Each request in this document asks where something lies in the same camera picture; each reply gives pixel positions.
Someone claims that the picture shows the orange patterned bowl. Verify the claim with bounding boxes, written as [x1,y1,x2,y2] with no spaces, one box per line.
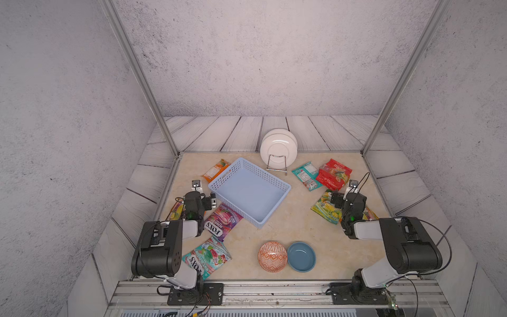
[257,241,288,273]

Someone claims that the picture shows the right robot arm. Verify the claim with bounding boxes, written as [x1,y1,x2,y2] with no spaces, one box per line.
[329,192,443,304]

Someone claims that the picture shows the green yellow Fox's candy bag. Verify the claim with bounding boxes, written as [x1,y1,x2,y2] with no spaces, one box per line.
[310,190,342,225]

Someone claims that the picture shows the red candy bag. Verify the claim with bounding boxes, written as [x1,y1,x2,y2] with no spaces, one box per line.
[316,159,353,191]

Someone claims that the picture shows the white plates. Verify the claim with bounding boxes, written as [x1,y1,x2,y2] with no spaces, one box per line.
[260,128,298,168]

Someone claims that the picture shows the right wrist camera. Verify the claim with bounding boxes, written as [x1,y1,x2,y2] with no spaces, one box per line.
[345,180,359,195]

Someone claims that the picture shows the purple Fox's berries candy bag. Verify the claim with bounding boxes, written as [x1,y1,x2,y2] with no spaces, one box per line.
[204,203,243,242]

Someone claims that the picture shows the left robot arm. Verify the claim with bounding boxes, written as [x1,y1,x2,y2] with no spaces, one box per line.
[131,191,217,296]

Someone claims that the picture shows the metal wire plate rack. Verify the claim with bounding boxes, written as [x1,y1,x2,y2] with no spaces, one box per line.
[265,154,288,174]

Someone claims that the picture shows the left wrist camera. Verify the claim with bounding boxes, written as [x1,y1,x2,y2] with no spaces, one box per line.
[191,180,203,194]

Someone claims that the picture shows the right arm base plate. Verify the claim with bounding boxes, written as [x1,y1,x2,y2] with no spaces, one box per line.
[326,282,391,305]

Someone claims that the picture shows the light blue plastic basket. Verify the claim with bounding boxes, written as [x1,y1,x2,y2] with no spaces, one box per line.
[208,158,291,229]

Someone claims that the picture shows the teal Fox's candy bag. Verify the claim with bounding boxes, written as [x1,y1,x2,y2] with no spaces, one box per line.
[183,236,232,280]

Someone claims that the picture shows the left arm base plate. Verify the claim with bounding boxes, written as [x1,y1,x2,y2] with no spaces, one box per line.
[167,283,224,306]

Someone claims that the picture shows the orange Fox's candy bag back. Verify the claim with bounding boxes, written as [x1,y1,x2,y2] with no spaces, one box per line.
[202,159,231,183]

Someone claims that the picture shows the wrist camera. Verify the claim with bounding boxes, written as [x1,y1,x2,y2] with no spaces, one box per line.
[191,180,203,194]
[345,180,359,195]

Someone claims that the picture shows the aluminium front rail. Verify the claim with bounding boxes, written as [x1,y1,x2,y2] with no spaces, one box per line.
[105,279,454,316]

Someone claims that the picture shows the blue bowl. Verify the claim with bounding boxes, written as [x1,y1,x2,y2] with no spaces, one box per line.
[287,242,316,273]

